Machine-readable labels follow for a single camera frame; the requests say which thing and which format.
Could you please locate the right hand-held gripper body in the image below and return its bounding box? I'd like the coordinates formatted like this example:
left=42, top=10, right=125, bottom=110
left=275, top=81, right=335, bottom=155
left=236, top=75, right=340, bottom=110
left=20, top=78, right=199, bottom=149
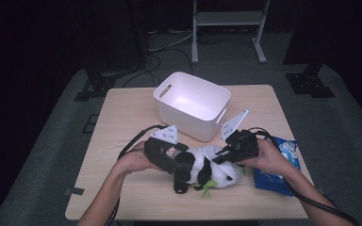
left=220, top=108, right=260, bottom=164

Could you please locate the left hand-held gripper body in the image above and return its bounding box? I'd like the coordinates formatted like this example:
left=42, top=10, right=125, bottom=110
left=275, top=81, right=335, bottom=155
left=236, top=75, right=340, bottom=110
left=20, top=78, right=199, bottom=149
left=143, top=124, right=179, bottom=175

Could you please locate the panda plush toy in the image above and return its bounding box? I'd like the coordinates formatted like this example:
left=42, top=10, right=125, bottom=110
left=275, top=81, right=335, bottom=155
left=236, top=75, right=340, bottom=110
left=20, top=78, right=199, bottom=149
left=171, top=144, right=244, bottom=199

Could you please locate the white plastic bin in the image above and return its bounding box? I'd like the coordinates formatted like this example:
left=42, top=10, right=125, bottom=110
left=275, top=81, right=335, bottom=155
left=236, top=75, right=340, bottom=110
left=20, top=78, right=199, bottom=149
left=153, top=71, right=232, bottom=143

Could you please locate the blue wet wipe pack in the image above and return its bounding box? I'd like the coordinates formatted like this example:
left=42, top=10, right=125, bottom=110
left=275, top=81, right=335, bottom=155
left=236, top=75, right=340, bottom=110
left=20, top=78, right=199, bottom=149
left=253, top=135, right=301, bottom=197

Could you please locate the person's right hand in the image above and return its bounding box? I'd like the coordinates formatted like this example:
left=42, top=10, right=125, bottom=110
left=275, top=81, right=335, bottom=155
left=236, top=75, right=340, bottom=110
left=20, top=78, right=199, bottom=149
left=237, top=139, right=291, bottom=178

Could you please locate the person's left hand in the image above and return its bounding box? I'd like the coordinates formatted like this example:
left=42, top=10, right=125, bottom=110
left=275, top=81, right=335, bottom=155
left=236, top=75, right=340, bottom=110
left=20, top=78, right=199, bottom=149
left=116, top=140, right=164, bottom=175

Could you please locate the black stand base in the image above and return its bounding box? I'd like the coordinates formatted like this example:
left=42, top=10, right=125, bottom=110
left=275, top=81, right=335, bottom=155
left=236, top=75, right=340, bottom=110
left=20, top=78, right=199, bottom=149
left=74, top=60, right=140, bottom=103
left=285, top=60, right=336, bottom=99

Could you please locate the white metal stand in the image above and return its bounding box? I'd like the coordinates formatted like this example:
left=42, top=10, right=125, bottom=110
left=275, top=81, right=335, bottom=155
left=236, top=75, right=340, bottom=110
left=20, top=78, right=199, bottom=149
left=190, top=0, right=272, bottom=65

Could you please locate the right hand-held gripper black cable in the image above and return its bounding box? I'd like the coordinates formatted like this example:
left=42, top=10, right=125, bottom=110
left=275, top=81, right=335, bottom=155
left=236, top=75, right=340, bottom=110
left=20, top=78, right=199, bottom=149
left=248, top=126, right=360, bottom=226

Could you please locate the hand-held gripper black cable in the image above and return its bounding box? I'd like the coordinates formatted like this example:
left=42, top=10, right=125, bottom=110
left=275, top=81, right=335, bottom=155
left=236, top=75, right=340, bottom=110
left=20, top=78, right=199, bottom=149
left=105, top=124, right=168, bottom=226
left=248, top=126, right=360, bottom=226

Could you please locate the left hand-held gripper black cable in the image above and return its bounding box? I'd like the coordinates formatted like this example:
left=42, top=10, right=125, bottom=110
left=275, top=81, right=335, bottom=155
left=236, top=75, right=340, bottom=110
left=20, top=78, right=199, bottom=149
left=105, top=124, right=168, bottom=226

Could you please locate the black floor cable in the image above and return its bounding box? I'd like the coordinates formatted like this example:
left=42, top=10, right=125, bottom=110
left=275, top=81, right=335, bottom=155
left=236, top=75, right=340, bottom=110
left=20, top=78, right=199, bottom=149
left=122, top=48, right=195, bottom=89

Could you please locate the black floor frame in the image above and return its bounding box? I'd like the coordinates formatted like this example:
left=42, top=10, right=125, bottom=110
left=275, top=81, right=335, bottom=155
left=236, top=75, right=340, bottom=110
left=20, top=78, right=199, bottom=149
left=82, top=114, right=99, bottom=135

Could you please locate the grey floor cable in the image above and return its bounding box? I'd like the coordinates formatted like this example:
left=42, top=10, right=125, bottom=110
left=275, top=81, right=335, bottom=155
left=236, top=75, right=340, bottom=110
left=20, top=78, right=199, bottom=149
left=147, top=29, right=194, bottom=53

